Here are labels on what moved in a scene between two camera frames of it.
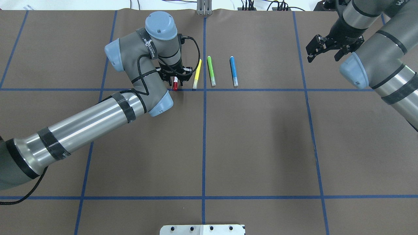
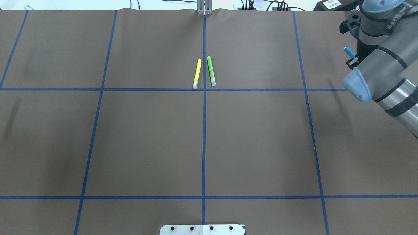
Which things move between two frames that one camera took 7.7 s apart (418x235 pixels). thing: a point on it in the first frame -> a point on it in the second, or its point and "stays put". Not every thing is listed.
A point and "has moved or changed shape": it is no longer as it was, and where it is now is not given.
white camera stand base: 202,229 stays put
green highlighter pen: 211,71 stays put
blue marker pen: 234,75 has moved or changed shape
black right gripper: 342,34 -> 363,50
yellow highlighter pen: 197,74 stays put
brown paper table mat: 262,137 stays put
